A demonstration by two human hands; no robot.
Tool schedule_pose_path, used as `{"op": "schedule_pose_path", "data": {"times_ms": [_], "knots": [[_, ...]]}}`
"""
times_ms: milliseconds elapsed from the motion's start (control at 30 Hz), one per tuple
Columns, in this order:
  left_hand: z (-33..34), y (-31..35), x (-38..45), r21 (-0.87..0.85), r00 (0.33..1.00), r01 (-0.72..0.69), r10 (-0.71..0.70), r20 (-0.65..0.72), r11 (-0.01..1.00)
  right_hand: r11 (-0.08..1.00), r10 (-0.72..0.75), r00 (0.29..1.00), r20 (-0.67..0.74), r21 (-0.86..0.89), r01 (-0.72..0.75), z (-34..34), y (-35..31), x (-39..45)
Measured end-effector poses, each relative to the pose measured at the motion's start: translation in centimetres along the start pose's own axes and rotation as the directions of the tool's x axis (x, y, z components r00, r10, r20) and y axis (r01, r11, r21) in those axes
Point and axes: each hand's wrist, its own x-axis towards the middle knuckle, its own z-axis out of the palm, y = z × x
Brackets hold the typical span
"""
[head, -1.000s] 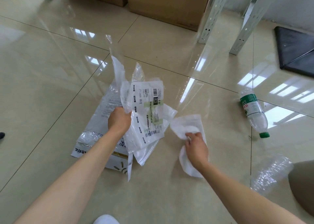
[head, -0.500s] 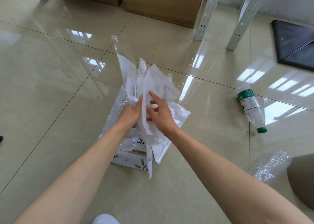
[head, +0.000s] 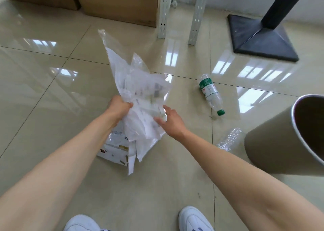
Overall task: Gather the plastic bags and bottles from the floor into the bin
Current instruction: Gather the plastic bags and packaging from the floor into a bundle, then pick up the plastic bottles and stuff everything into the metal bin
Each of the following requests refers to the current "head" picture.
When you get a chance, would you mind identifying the white printed mailer bag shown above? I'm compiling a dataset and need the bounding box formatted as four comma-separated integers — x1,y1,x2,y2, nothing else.
97,130,137,167

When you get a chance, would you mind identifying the green label plastic bottle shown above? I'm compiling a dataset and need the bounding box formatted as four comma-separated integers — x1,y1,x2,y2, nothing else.
197,74,225,116

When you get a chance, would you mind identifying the person's left forearm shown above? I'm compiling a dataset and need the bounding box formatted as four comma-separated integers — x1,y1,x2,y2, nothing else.
0,110,119,231

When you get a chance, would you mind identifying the person's left white shoe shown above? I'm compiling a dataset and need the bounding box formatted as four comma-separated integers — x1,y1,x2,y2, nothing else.
63,214,112,231

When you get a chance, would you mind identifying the person's right hand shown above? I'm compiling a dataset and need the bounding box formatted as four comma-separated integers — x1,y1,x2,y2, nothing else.
153,105,189,142

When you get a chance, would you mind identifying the black table pedestal base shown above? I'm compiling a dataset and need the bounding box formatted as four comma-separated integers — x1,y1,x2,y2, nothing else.
227,0,311,62

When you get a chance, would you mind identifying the clear plastic bag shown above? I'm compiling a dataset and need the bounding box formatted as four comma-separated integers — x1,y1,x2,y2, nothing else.
98,29,173,176

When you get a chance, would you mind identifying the person's right forearm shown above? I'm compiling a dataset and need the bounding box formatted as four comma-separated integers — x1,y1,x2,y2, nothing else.
177,133,324,231

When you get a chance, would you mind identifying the large cardboard box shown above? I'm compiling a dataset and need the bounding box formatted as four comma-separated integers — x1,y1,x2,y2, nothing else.
73,0,161,28

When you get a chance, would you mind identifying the clear crushed plastic bottle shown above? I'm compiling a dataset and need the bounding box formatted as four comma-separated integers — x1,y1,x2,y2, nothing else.
217,127,242,152

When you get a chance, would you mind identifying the person's right white shoe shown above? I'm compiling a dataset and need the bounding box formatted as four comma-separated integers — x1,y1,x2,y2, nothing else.
178,206,215,231

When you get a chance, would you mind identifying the person's white shoe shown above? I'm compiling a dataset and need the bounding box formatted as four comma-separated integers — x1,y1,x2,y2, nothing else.
63,214,112,231
178,206,215,231

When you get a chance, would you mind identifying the white metal shelf leg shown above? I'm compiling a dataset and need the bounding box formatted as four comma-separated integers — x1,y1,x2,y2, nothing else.
187,0,209,46
157,0,175,39

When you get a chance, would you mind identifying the beige round trash bin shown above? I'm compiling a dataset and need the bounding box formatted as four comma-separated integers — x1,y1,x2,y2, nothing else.
244,94,324,177

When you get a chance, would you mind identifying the person's left hand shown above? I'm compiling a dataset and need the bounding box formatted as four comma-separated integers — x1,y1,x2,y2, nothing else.
105,95,134,123

